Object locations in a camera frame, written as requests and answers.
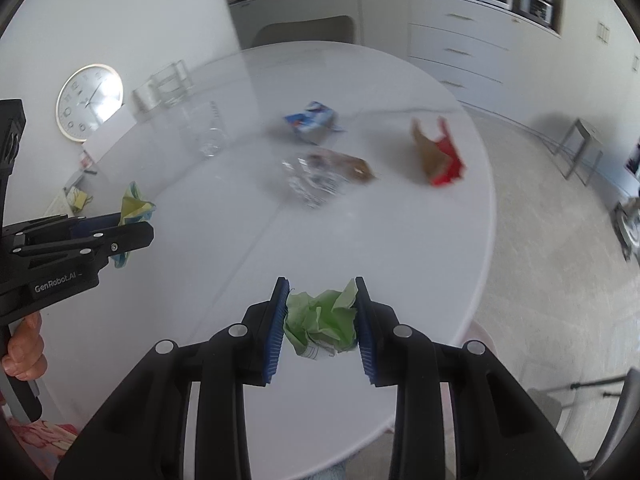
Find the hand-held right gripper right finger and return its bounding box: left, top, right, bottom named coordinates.
left=354, top=276, right=586, bottom=480

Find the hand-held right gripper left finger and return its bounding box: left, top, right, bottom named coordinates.
left=54, top=276, right=291, bottom=480

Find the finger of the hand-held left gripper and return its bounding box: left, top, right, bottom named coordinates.
left=12, top=222, right=155, bottom=271
left=4, top=211, right=122, bottom=242

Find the yellow paper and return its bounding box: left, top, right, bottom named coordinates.
left=111, top=181, right=157, bottom=268

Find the green paper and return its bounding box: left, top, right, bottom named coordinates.
left=283, top=280, right=360, bottom=360

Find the yellow bin with pink bag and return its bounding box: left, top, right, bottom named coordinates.
left=467, top=317, right=496, bottom=356

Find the person's left hand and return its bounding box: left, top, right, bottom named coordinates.
left=1, top=311, right=47, bottom=382

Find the white card box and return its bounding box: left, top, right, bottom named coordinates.
left=82, top=107, right=136, bottom=166

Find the clear drinking glass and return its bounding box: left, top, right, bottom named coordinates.
left=182, top=101, right=228, bottom=158

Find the small clear glass jar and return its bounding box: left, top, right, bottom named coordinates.
left=132, top=82, right=161, bottom=113

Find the pink patterned clothing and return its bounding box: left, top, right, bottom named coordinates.
left=0, top=400, right=81, bottom=480

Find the square clear glass container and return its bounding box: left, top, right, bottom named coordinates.
left=150, top=60, right=193, bottom=106

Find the silver and brown foil bag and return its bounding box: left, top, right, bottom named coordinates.
left=282, top=149, right=377, bottom=209

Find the torn red cardboard box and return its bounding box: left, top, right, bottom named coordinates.
left=410, top=116, right=467, bottom=187

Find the blue and white wrapper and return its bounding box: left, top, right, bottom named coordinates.
left=284, top=101, right=346, bottom=145

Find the white cabinet drawer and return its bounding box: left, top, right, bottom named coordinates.
left=409, top=0, right=516, bottom=53
left=409, top=22, right=511, bottom=86
left=409, top=56, right=503, bottom=107

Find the dark grey chair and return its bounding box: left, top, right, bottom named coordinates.
left=570, top=367, right=640, bottom=480

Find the grey dining chair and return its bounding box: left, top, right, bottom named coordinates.
left=250, top=15, right=356, bottom=48

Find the teal child's desk chair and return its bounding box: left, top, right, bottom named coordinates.
left=612, top=197, right=640, bottom=263

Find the grey stool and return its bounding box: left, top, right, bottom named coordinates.
left=555, top=118, right=603, bottom=188

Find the silver countertop appliance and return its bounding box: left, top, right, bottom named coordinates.
left=515, top=0, right=555, bottom=25

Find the round white wall clock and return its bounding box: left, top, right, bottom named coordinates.
left=55, top=64, right=124, bottom=143

